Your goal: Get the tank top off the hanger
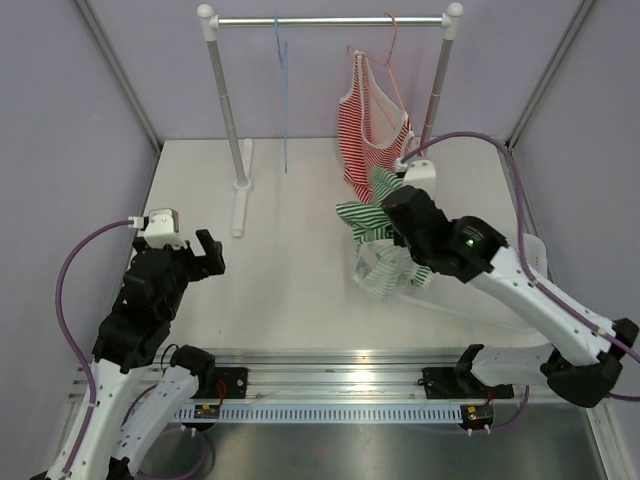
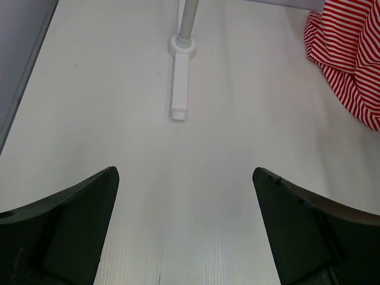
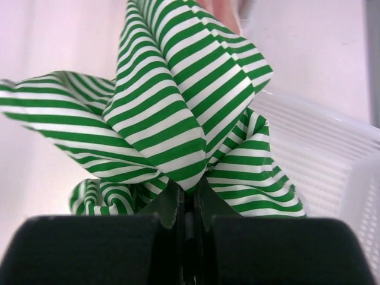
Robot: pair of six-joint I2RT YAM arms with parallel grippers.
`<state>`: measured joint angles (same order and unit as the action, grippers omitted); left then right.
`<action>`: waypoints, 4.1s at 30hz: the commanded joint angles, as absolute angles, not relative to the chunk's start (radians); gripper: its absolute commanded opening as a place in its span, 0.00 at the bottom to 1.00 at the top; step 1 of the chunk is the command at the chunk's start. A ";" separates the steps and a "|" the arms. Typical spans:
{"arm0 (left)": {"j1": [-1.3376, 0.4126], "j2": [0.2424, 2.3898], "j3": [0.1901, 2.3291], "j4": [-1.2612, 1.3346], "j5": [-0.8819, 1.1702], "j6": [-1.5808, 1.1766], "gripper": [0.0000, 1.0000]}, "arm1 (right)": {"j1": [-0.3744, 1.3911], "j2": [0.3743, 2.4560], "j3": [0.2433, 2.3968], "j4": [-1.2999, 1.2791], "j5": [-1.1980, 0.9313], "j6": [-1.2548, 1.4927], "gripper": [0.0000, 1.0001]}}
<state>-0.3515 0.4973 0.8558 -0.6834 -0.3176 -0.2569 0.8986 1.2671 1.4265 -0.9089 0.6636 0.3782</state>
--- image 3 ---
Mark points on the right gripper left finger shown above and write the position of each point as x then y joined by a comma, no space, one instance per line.
145,248

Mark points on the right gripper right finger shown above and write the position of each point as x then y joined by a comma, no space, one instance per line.
272,250

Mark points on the green striped tank top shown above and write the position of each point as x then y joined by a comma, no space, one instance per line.
177,111

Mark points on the red striped tank top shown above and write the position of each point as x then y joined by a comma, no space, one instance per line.
225,11

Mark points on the white plastic basket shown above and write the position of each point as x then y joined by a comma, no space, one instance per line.
318,105

